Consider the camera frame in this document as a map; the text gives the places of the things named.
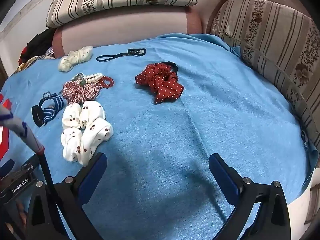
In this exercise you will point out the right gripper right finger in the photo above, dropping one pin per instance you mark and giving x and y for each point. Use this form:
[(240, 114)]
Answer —
[(228, 180)]

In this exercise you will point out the red polka dot scrunchie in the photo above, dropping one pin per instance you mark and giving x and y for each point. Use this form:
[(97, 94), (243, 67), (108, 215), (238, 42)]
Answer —
[(161, 81)]

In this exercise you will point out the black hair band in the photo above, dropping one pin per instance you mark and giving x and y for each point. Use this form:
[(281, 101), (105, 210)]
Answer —
[(173, 66)]

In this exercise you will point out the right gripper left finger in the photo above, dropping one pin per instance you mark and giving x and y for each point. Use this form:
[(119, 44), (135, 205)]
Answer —
[(83, 185)]

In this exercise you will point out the red plaid scrunchie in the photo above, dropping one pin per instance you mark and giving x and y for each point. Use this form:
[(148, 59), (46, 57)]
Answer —
[(75, 93)]

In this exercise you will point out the white dotted scrunchie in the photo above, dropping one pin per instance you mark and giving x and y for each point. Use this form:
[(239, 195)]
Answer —
[(84, 128)]

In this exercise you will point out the red tray box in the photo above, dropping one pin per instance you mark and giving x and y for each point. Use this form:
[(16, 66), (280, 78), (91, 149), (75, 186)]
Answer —
[(4, 137)]

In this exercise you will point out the striped floral cushion right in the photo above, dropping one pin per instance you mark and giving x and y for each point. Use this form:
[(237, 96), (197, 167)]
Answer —
[(281, 44)]

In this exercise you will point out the dark clothes pile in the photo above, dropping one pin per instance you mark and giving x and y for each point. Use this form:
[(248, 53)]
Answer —
[(37, 46)]

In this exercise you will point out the blue towel bedspread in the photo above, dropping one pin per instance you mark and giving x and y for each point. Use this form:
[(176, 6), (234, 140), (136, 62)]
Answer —
[(157, 184)]

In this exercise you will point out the blue striped hair bow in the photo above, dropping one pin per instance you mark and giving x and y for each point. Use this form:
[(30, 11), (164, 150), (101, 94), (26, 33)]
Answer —
[(41, 116)]

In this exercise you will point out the cream white scrunchie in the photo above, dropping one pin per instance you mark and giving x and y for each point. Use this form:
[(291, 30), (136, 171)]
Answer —
[(75, 57)]

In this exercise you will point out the pink folded quilt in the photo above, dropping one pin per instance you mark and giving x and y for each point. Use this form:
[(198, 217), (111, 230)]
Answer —
[(124, 25)]

